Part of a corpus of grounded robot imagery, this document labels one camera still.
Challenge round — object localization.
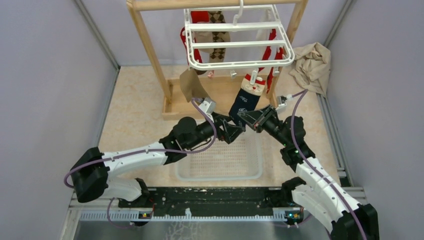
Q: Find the brown argyle sock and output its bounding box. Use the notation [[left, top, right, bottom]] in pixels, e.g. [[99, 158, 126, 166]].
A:
[[208, 11, 231, 63]]

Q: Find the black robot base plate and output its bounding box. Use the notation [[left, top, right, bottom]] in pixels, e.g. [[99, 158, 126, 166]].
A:
[[118, 187, 308, 225]]

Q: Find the white plastic basket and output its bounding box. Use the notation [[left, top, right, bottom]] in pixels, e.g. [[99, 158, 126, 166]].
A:
[[175, 129, 263, 182]]

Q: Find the red sock right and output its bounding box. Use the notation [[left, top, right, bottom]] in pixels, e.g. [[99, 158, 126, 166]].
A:
[[258, 28, 286, 94]]

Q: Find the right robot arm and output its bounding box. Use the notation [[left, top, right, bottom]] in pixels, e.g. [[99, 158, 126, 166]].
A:
[[238, 105, 380, 240]]

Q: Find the beige crumpled cloth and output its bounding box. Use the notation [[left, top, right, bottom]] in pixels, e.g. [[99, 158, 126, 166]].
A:
[[289, 42, 331, 97]]

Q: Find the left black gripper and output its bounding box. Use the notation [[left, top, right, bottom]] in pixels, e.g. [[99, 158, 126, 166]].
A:
[[185, 111, 245, 150]]

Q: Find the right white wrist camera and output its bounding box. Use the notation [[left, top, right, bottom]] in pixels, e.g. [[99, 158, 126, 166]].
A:
[[275, 94, 293, 113]]

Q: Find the red santa sock left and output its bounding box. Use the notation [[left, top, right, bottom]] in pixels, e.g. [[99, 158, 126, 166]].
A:
[[179, 11, 212, 63]]

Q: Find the white clip drying hanger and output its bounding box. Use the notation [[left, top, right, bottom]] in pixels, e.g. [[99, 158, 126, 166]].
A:
[[183, 1, 295, 76]]

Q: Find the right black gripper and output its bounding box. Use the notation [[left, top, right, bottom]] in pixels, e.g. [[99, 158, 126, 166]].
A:
[[237, 104, 290, 147]]

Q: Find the navy santa sock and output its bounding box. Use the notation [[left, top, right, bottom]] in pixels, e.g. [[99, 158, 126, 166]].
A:
[[228, 74, 266, 127]]

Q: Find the tan brown sock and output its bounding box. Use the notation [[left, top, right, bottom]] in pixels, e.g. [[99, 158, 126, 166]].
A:
[[179, 68, 210, 102]]

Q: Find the pink clothespin clip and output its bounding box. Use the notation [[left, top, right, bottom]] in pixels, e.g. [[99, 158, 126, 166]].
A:
[[207, 70, 215, 79]]

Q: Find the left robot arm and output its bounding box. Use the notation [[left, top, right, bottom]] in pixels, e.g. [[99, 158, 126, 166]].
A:
[[66, 113, 246, 207]]

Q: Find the wooden hanger stand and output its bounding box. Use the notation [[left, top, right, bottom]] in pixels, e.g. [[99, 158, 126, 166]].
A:
[[126, 0, 307, 120]]

